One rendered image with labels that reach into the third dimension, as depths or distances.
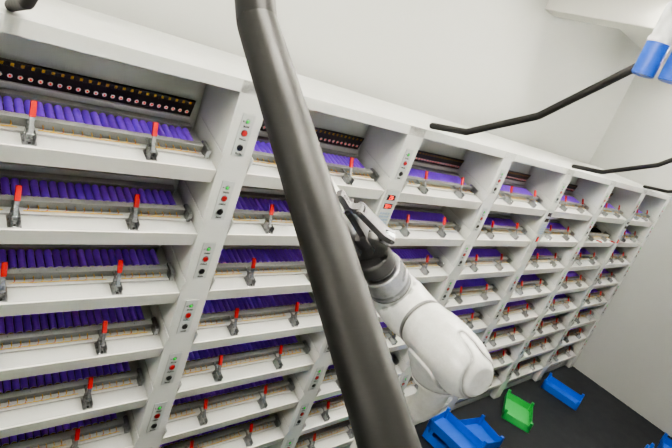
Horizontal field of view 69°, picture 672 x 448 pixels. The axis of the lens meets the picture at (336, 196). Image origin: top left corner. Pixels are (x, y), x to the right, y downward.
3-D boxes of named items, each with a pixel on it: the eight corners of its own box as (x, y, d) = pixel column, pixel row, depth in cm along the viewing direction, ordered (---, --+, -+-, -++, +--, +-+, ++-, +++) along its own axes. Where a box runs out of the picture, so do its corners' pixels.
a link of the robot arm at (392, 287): (412, 262, 98) (402, 244, 94) (409, 300, 91) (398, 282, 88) (371, 268, 102) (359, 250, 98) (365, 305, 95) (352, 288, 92)
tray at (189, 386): (309, 370, 205) (320, 356, 201) (172, 400, 164) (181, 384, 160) (289, 331, 217) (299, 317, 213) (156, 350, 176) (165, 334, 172)
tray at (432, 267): (443, 281, 242) (460, 262, 236) (358, 288, 201) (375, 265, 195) (419, 252, 254) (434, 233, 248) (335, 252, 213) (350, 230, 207)
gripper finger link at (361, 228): (367, 255, 88) (374, 254, 88) (342, 214, 82) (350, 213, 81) (369, 239, 91) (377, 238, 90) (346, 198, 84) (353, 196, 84)
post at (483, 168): (377, 447, 277) (516, 154, 228) (365, 452, 271) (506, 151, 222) (355, 421, 291) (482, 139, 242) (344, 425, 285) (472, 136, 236)
